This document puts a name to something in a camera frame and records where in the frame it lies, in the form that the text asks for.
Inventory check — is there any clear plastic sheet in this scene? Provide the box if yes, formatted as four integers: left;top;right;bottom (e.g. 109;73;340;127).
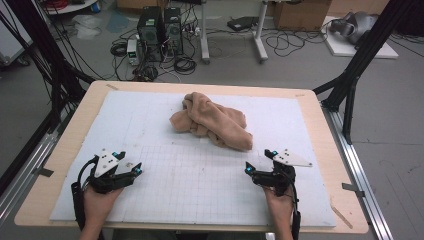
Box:
71;14;103;38

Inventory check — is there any grey tape strip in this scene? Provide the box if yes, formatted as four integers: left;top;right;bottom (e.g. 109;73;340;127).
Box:
341;182;366;198

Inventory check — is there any left hand-held gripper black cable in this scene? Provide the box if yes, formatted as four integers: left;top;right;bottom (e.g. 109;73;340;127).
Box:
70;156;98;231

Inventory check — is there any aluminium rail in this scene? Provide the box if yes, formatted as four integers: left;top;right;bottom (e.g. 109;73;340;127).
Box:
321;103;396;240
0;131;59;224

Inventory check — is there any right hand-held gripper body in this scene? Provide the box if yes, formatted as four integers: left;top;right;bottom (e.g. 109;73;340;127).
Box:
252;149;313;197

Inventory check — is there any black computer tower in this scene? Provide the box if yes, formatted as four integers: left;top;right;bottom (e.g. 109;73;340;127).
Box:
163;7;184;56
137;6;165;63

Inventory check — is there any flat black device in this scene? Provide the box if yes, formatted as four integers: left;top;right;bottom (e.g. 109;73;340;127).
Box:
227;16;259;33

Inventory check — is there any right hand-held gripper black cable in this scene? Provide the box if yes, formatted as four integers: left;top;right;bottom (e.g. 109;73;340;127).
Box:
289;181;302;240

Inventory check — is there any thin wooden strip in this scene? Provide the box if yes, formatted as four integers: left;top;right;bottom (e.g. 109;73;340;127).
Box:
329;204;354;230

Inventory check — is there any person's right hand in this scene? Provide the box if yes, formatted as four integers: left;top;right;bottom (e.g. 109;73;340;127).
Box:
263;186;297;222

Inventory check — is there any long black floor cable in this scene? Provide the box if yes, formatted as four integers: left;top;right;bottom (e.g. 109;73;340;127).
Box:
264;28;329;58

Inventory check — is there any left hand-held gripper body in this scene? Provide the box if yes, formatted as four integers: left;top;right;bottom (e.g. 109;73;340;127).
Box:
87;149;136;195

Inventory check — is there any coiled black cable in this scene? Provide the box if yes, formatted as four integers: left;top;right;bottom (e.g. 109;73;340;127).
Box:
173;56;198;76
109;41;129;58

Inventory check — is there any person's left hand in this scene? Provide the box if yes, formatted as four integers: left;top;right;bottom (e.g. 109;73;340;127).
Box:
83;185;124;226

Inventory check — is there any grey plastic shell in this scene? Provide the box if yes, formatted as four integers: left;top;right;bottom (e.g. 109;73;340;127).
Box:
329;11;379;46

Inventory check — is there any cardboard box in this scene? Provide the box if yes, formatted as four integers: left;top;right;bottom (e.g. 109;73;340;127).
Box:
273;0;333;32

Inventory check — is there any black tape strip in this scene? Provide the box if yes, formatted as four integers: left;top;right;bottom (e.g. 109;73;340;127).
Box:
34;167;55;178

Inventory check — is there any hand-held gripper black cable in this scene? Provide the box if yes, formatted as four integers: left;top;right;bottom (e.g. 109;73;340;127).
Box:
70;156;98;231
289;181;302;240

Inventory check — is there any white floor board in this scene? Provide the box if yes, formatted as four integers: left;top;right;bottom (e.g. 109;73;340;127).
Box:
321;15;399;60

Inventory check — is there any tan terry towel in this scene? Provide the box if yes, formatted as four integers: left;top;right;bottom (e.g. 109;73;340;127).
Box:
169;91;254;153

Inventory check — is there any white grid mat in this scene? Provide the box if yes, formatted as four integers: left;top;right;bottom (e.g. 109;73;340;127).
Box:
49;90;337;228

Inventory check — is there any white power supply box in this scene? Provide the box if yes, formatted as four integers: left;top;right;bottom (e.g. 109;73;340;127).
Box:
126;39;140;66

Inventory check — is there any round white table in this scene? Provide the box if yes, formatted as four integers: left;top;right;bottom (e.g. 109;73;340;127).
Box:
41;0;99;16

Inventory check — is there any white metal stand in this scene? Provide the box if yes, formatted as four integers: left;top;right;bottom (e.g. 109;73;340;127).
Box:
199;0;269;64

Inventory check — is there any black metal frame post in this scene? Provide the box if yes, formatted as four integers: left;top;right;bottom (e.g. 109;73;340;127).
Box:
0;0;96;134
313;0;421;146

